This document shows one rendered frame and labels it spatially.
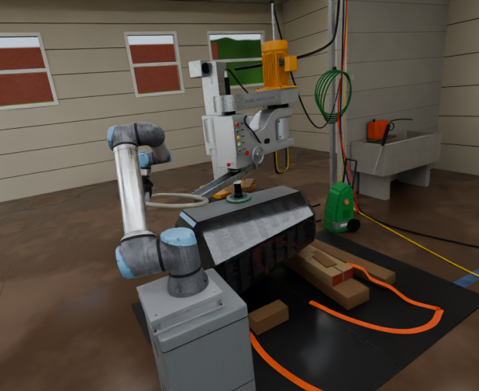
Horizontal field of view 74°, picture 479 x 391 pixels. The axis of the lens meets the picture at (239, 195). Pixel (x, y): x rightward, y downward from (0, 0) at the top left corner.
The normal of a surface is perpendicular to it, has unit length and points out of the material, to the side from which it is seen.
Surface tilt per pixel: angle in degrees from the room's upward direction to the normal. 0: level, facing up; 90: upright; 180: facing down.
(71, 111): 90
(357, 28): 90
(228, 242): 45
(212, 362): 90
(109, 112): 90
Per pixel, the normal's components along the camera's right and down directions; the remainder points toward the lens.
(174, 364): 0.47, 0.23
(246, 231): 0.30, -0.52
